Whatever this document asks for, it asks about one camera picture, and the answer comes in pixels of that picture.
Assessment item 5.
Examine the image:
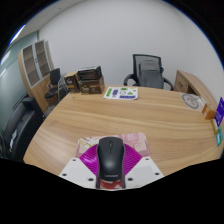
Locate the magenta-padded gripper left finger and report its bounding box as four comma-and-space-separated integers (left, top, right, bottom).
59, 143, 100, 190

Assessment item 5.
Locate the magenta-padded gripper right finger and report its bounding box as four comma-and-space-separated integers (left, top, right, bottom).
123, 143, 165, 190

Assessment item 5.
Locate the black computer mouse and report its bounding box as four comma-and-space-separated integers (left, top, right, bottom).
95, 135, 127, 184

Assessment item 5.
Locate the black leather armchair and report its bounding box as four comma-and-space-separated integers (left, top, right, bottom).
0, 96, 44, 161

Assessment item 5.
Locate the white green printed leaflet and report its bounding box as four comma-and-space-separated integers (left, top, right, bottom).
102, 86, 139, 101

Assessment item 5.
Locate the small tan box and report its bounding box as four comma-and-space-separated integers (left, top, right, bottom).
211, 119, 220, 135

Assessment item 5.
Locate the large brown cardboard box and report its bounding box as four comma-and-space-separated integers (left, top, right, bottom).
78, 75, 106, 95

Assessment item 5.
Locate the orange cardboard box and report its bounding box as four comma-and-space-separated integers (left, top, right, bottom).
201, 103, 218, 121

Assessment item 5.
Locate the small brown cardboard box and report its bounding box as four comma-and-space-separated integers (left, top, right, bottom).
63, 71, 81, 94

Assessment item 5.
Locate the black visitor chair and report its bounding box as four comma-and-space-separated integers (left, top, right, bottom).
44, 67, 69, 101

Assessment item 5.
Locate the purple card package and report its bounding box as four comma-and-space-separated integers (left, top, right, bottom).
214, 96, 224, 128

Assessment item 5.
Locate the black printed box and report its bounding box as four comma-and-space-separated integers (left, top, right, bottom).
77, 65, 104, 82

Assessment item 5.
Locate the grey mesh office chair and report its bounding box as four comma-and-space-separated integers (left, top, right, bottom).
123, 53, 175, 92

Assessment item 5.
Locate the wooden side cabinet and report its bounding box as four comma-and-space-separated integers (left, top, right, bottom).
173, 69, 218, 108

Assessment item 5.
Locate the wooden shelf unit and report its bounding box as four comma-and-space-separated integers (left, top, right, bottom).
17, 39, 56, 113

